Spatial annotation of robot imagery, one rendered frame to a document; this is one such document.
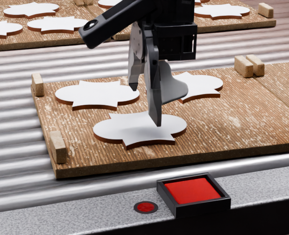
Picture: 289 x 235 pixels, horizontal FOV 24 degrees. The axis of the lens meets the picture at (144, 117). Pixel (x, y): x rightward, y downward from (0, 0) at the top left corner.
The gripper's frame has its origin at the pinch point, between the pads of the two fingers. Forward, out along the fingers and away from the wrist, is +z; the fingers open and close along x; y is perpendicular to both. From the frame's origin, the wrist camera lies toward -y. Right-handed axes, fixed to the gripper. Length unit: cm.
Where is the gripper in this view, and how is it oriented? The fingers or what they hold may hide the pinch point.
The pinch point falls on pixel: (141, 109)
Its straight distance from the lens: 103.7
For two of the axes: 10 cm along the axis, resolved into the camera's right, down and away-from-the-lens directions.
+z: -0.2, 9.2, 3.9
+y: 9.7, -0.8, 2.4
